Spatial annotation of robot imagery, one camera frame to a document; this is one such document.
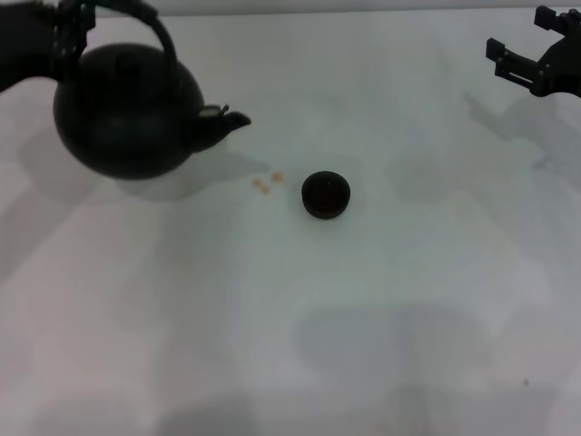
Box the small dark teacup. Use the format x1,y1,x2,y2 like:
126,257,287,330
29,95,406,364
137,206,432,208
300,170,352,220

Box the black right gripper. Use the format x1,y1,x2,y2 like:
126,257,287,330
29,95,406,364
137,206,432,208
485,5,581,98

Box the black round teapot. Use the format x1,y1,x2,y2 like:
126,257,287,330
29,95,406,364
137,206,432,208
53,0,252,182

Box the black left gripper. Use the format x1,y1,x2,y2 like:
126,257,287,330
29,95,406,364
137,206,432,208
0,0,97,94

